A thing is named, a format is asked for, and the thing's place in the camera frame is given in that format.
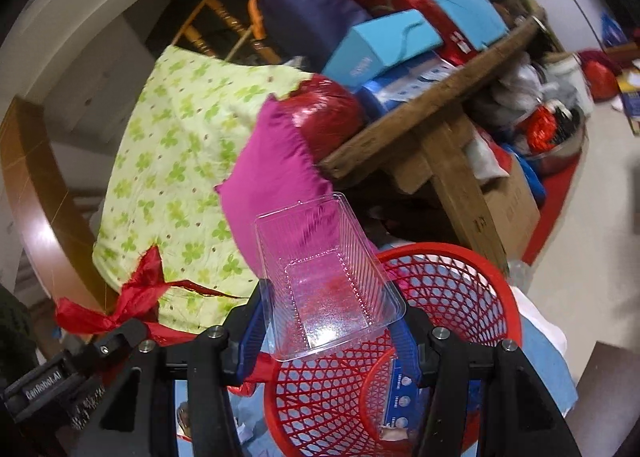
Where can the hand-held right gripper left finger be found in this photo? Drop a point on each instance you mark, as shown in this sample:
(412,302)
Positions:
(256,332)

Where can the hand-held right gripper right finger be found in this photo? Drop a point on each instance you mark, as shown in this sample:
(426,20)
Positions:
(402,342)

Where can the red plastic mesh basket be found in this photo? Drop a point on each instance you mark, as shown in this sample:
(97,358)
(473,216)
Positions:
(450,277)

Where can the clear plastic tray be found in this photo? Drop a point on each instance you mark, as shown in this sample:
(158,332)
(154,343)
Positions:
(325,287)

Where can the blue blister pack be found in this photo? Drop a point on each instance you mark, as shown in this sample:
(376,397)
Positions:
(400,402)

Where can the red ribbon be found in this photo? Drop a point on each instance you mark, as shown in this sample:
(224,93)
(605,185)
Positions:
(135,287)

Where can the light blue blanket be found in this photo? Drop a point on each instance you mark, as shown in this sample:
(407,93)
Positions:
(545,362)

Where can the magenta pillow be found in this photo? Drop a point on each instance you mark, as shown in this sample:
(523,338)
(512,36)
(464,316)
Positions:
(270,177)

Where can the wooden table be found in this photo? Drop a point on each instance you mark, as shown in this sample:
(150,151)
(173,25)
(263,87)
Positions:
(450,177)

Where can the cardboard box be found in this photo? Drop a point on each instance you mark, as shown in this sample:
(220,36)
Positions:
(510,207)

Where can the green floral blanket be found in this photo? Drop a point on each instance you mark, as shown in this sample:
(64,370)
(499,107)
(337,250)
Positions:
(175,162)

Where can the red floor mat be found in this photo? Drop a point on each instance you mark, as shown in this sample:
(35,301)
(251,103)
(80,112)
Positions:
(555,217)

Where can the brown wooden cabinet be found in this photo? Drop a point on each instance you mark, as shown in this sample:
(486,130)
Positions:
(35,187)

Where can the white sack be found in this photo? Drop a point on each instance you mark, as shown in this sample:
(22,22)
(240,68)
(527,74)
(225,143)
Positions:
(482,157)

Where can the blue plastic bag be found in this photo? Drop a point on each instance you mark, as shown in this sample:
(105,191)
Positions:
(532,182)

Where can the shiny red plastic bag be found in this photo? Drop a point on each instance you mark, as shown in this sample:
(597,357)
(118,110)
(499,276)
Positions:
(330,112)

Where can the red foil bag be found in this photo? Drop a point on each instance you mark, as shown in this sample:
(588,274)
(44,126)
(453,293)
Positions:
(537,129)

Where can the metal basin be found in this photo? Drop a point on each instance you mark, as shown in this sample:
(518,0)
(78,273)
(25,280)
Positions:
(565,147)

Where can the blue white packet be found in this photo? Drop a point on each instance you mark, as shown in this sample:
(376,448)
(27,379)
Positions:
(400,87)

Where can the white plastic bag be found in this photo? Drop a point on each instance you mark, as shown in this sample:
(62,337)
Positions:
(517,87)

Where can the small light blue box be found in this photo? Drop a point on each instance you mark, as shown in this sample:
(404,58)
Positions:
(370,47)

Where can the orange plastic hanger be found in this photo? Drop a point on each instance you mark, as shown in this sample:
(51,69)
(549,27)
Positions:
(257,14)

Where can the navy blue bag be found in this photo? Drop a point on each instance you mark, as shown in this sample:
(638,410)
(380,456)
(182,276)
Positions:
(305,12)

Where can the red cloth bag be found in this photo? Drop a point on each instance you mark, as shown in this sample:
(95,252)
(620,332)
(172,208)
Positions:
(600,77)

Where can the red gift box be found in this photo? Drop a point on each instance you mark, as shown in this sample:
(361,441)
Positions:
(420,2)

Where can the large light blue box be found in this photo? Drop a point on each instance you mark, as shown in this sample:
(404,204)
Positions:
(460,2)

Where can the wooden spindle frame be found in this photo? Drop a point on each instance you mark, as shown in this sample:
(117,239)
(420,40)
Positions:
(225,19)

